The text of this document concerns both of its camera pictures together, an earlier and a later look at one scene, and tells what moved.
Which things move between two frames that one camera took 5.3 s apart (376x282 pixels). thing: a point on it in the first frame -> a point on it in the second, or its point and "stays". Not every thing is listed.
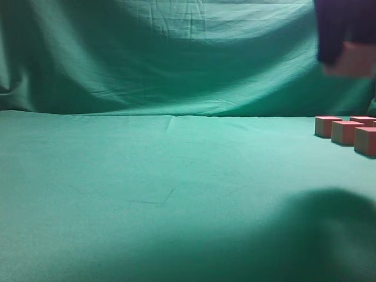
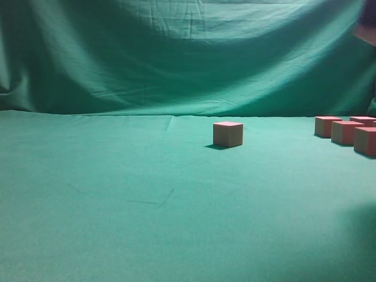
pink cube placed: x=356 y=59 -> x=228 y=134
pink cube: x=365 y=140 stays
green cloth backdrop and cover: x=174 y=141 stays
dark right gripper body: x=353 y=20 -> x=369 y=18
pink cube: x=366 y=120 stays
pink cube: x=323 y=126 stays
